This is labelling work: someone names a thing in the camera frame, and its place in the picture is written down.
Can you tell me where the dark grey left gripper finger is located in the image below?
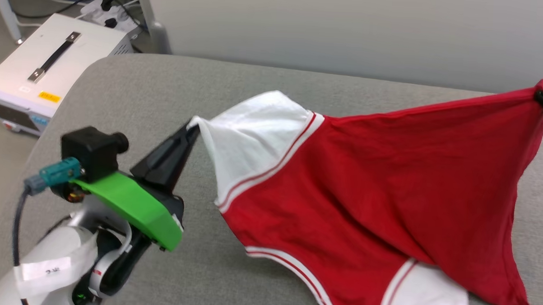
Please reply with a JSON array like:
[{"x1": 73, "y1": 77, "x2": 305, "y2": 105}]
[
  {"x1": 148, "y1": 125, "x2": 201, "y2": 194},
  {"x1": 130, "y1": 120, "x2": 197, "y2": 181}
]

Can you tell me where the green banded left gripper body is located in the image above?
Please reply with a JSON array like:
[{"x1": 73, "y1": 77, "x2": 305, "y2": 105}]
[{"x1": 69, "y1": 170, "x2": 186, "y2": 254}]

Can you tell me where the red and white garment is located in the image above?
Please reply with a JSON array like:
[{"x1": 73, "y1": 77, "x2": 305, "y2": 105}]
[{"x1": 181, "y1": 67, "x2": 543, "y2": 305}]

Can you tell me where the white power supply box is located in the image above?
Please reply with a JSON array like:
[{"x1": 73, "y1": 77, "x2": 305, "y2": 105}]
[{"x1": 0, "y1": 11, "x2": 135, "y2": 140}]

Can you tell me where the white power strip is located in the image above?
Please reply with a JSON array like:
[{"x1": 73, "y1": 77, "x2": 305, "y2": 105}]
[{"x1": 79, "y1": 0, "x2": 140, "y2": 34}]

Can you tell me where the white partition panel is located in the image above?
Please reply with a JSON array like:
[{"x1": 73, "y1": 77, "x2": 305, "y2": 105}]
[{"x1": 131, "y1": 0, "x2": 543, "y2": 96}]

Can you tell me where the black cable with teal plug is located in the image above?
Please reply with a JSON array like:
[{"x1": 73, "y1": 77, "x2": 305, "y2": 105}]
[{"x1": 10, "y1": 155, "x2": 83, "y2": 305}]

